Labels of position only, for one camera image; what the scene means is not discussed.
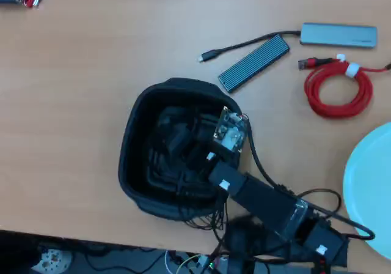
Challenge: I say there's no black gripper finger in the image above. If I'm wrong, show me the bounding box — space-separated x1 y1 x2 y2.
169 127 193 155

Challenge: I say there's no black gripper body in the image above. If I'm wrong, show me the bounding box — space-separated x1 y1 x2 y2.
186 119 219 165

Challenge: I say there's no black charging cable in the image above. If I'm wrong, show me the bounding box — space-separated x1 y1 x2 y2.
146 145 221 195

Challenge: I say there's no red charging cable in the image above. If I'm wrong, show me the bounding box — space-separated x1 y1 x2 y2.
298 53 391 119

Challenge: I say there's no black square bowl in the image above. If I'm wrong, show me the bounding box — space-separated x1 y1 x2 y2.
117 77 253 221

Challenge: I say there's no red clamp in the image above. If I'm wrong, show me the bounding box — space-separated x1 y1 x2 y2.
314 255 329 274

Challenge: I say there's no white perforated disc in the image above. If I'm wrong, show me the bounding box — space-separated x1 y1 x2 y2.
30 246 73 273

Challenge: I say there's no light blue plate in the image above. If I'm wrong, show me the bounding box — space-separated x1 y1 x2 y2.
342 122 391 261

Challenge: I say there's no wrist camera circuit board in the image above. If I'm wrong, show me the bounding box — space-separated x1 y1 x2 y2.
212 105 250 154

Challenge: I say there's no thick black camera cable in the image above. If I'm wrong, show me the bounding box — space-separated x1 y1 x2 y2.
247 122 376 241

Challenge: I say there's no dark ribbed SSD enclosure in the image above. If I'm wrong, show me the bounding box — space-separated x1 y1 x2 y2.
218 34 290 94

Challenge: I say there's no controller board with wires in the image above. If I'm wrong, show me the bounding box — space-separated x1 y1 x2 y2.
163 249 228 274

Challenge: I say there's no grey USB hub with cable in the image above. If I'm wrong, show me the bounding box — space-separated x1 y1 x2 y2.
200 22 378 64

